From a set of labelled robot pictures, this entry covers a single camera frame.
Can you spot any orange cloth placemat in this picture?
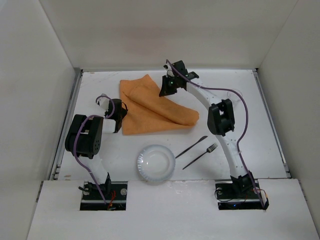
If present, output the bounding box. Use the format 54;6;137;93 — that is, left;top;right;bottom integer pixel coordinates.
119;74;199;136

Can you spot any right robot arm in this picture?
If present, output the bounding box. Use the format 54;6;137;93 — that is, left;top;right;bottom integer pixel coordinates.
159;60;257;195

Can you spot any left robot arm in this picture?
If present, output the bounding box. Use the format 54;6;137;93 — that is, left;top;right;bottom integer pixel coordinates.
64;94;128;201

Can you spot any black knife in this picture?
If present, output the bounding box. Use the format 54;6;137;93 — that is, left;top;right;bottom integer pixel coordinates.
175;135;208;159

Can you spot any clear plastic cup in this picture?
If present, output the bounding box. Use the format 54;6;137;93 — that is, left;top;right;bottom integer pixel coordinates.
227;89;243;105

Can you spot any white paper plate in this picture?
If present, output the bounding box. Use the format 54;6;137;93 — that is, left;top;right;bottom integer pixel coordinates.
136;144;176;183

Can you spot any black fork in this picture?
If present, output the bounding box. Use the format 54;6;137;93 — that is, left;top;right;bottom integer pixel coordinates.
182;143;218;170

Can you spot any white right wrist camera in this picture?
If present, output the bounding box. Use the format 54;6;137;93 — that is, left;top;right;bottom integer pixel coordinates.
163;64;175;78

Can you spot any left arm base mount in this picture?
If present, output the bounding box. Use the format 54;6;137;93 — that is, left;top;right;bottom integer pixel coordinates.
78;181;128;211

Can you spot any right aluminium table rail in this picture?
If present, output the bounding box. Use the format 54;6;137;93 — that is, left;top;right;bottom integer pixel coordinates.
252;68;292;179

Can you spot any aluminium table rail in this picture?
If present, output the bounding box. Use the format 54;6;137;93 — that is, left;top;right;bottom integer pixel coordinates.
252;68;292;179
46;67;83;180

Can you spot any left aluminium table rail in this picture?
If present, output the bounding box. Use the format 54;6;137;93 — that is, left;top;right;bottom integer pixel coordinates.
46;67;83;180

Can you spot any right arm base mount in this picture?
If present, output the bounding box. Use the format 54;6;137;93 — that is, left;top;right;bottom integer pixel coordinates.
214;181;270;211

